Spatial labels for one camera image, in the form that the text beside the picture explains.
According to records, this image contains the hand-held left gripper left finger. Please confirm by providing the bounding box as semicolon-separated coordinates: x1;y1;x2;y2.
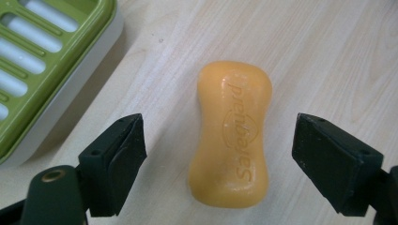
78;112;148;218

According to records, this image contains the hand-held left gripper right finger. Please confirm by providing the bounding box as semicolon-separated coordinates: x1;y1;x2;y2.
291;112;385;218

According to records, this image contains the orange soap bar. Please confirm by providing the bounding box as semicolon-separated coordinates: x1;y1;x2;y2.
187;60;273;209

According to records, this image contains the green and white soap dish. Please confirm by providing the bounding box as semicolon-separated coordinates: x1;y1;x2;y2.
0;0;125;168

